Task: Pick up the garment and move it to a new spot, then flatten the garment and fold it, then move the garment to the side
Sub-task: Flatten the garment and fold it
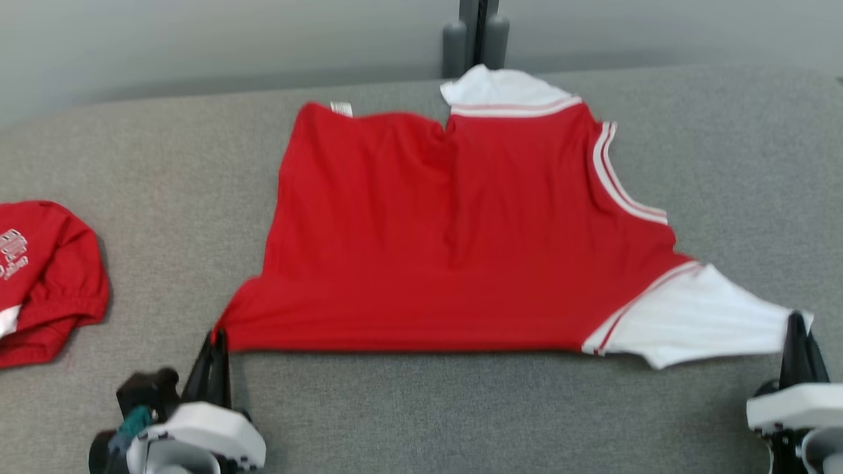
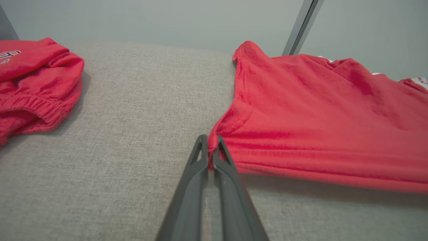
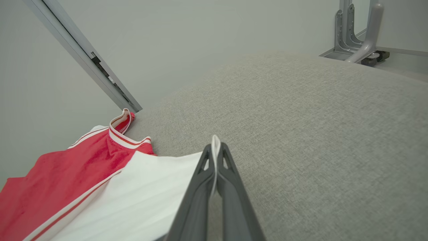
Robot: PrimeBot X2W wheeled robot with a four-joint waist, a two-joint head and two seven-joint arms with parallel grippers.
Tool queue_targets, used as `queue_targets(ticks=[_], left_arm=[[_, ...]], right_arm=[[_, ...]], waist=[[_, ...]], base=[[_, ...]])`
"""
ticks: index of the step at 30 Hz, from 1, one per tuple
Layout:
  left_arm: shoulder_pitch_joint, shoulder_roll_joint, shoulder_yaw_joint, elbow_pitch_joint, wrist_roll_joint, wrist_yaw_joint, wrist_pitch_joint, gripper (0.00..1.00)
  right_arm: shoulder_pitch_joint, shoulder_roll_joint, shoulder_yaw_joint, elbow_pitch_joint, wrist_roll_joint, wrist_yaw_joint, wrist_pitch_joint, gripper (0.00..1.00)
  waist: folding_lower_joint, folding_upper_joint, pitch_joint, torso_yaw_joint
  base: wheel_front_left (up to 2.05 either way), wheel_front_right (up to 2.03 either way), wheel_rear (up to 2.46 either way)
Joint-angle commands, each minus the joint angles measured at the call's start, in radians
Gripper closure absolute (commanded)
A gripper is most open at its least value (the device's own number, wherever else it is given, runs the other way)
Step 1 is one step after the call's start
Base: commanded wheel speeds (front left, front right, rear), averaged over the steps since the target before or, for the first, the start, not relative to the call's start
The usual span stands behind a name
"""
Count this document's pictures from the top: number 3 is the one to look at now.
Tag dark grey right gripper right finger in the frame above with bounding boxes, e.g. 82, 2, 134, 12
217, 143, 266, 241

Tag grey desk leg with caster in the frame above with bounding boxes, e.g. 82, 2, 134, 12
345, 0, 390, 66

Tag grey metal bracket foot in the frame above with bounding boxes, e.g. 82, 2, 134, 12
319, 0, 365, 61

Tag grey metal partition post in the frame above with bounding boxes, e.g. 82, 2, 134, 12
23, 0, 143, 113

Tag red basketball shorts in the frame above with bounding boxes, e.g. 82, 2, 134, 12
0, 108, 221, 241

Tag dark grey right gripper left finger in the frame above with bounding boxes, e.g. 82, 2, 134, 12
166, 144, 217, 241

